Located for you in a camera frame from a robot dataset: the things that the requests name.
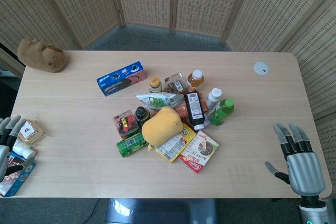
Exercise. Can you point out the clear box brown snack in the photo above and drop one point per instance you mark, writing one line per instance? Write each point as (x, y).
(176, 83)

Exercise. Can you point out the blue pink Oreo box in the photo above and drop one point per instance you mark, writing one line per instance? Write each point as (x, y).
(123, 78)

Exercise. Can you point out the silver green snack bag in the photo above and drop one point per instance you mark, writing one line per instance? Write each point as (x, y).
(157, 100)

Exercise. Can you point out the yellow mango plush toy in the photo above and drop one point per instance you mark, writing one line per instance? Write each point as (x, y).
(161, 127)

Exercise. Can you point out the clear plastic wrapper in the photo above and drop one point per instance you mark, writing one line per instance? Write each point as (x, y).
(208, 121)

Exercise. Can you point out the orange juice bottle white cap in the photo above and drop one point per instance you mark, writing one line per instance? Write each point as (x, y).
(195, 79)

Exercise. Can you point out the small white labelled bottle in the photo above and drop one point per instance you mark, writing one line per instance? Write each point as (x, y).
(23, 150)

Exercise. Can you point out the dark soda bottle black cap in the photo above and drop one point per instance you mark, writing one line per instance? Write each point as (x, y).
(141, 115)

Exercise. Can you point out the yellow snack bag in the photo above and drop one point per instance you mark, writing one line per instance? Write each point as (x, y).
(174, 146)

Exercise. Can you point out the red white biscuit box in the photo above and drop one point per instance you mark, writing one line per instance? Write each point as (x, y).
(198, 153)

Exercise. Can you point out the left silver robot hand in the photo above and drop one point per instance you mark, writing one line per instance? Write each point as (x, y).
(3, 155)

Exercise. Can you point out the green bottle green cap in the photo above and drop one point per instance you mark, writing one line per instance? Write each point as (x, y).
(221, 113)

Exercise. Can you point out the blue cookie box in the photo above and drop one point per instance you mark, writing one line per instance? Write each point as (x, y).
(18, 179)

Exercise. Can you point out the brown bottle yellow lid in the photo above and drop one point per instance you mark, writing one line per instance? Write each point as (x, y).
(155, 85)

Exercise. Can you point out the brown plush animal toy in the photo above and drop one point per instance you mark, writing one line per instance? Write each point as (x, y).
(42, 56)

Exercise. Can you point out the clear pack red contents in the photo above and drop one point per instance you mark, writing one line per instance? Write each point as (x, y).
(126, 125)

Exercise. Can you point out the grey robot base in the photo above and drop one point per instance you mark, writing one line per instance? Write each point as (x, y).
(160, 211)

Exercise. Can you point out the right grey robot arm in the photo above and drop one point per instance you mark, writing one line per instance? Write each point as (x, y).
(313, 209)

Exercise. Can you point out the orange snack package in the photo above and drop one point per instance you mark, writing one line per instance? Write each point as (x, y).
(181, 111)

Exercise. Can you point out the wrapped sandwich bread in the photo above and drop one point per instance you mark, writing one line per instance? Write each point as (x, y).
(30, 130)

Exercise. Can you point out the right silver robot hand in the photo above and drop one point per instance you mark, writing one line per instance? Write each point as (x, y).
(304, 171)

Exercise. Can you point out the dark bottle purple label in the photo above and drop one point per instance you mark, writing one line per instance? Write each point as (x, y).
(194, 108)

